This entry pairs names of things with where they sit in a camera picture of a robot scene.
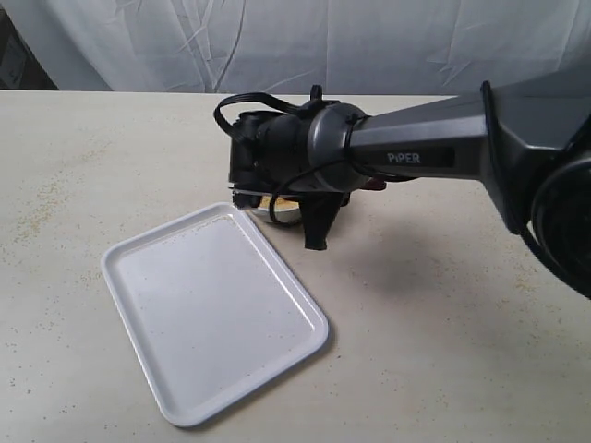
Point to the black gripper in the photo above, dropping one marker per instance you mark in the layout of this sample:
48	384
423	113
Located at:
285	153

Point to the dark red wooden spoon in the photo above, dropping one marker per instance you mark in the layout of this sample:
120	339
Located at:
375	185

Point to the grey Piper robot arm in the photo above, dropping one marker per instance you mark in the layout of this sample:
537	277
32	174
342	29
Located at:
528	146

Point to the tan food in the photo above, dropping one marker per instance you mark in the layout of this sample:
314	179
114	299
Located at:
280	204

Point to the white ceramic bowl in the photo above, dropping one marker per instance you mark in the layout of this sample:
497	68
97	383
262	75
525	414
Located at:
290	216

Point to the white rectangular plastic tray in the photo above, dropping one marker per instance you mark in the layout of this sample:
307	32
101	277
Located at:
212	311

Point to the white backdrop cloth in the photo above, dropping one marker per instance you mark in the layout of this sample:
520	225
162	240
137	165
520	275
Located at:
349	47

